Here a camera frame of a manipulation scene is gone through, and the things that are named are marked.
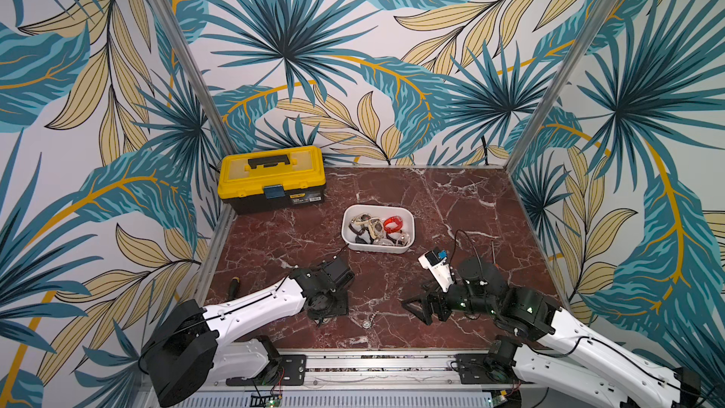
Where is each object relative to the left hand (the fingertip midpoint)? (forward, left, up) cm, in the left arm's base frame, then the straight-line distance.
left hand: (337, 314), depth 80 cm
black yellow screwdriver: (+7, +32, -2) cm, 33 cm away
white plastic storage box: (+35, -8, +2) cm, 36 cm away
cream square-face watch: (+30, -11, -2) cm, 32 cm away
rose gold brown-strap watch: (+30, -3, -1) cm, 30 cm away
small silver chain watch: (-2, -9, -2) cm, 9 cm away
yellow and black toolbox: (+39, +23, +13) cm, 47 cm away
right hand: (+1, -19, +15) cm, 24 cm away
